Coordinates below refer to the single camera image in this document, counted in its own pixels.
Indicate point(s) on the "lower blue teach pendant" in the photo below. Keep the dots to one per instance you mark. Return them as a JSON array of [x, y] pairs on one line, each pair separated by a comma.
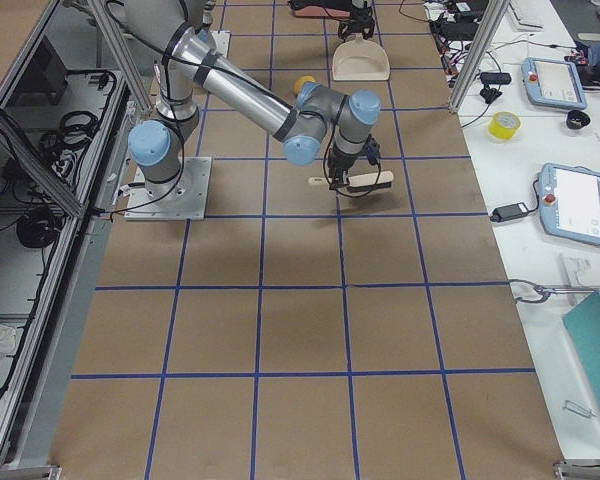
[[569, 202]]

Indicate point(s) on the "aluminium frame post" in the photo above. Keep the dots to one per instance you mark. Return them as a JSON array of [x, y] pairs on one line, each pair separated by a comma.
[[492, 18]]

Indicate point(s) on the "beige plastic dustpan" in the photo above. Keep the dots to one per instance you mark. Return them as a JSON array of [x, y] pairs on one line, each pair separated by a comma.
[[360, 60]]

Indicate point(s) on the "upper blue teach pendant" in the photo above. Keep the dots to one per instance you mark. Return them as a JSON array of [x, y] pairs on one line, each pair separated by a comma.
[[553, 84]]

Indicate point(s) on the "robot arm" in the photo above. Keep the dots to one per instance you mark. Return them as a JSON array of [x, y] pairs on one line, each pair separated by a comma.
[[359, 3], [321, 118]]

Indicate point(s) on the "black lined trash bin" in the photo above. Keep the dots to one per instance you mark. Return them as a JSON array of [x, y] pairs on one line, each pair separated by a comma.
[[332, 9]]

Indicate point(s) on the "small black bowl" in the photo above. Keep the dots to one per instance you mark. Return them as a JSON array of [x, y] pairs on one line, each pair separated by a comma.
[[577, 120]]

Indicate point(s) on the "yellow tape roll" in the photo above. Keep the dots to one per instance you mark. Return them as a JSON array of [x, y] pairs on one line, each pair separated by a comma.
[[504, 125]]

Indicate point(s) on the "small black power brick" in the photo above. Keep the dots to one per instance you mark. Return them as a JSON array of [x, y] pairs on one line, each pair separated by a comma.
[[509, 212]]

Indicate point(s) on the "beige hand brush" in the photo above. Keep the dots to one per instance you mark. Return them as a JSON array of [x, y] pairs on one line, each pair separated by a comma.
[[360, 184]]

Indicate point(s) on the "blue teach pendant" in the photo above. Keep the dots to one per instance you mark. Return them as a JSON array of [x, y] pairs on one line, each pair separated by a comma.
[[553, 84], [569, 202]]

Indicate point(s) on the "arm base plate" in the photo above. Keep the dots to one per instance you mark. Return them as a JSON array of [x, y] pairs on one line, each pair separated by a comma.
[[184, 197], [216, 39]]

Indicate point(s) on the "yellow lemon toy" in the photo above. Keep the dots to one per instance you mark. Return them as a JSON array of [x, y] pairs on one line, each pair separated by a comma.
[[300, 82]]

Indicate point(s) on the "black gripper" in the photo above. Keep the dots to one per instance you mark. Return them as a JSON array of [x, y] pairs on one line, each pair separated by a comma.
[[341, 162], [358, 16]]

